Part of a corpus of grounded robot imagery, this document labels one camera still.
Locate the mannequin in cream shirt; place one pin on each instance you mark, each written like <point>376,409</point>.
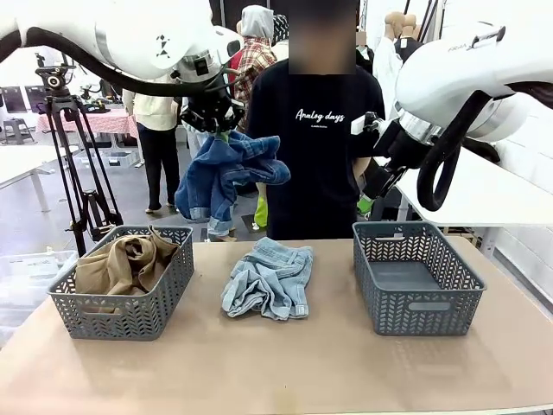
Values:
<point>155,142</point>

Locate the person's left forearm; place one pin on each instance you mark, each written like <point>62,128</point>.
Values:
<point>362,173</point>

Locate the person in black t-shirt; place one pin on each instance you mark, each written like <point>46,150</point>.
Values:
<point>319,173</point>

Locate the mannequin in white shirt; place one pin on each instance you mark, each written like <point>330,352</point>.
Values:
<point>384,60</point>

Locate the dark blue denim jeans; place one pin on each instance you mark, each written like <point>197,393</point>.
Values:
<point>224,173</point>

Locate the clear plastic storage bin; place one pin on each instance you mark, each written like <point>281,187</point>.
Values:
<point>30,281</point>

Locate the grey stool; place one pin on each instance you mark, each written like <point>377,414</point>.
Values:
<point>17,129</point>

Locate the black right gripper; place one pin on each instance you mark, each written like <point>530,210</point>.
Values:
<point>402,147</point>

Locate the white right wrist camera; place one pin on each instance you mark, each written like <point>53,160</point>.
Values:
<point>365,123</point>

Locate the mannequin in black shirt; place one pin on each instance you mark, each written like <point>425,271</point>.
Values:
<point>410,43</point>

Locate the person's right forearm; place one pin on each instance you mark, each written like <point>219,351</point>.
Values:
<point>261,190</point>

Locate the large white table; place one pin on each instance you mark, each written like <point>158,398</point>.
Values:
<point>484,194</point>

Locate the black camera tripod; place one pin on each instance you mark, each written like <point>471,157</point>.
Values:
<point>65,142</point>

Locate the tan garment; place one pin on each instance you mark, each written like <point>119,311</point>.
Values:
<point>125,268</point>

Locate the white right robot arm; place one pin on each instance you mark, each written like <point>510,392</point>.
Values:
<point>458,82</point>

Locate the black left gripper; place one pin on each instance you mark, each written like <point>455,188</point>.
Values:
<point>209,108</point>

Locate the small white table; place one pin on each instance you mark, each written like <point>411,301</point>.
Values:
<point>26,162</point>

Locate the table with pink cloth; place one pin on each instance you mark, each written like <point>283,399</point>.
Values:
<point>103,121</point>

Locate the grey plastic woven basket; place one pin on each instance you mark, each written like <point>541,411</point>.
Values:
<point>415,315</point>
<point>129,315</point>

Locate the light blue denim shorts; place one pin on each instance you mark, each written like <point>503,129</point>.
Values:
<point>272,281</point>

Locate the person in neon green trousers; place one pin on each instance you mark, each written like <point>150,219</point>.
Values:
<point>261,214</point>

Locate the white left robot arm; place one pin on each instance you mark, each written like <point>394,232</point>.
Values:
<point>129,34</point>

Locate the mannequin in plaid hoodie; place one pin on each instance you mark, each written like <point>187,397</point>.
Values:
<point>255,56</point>

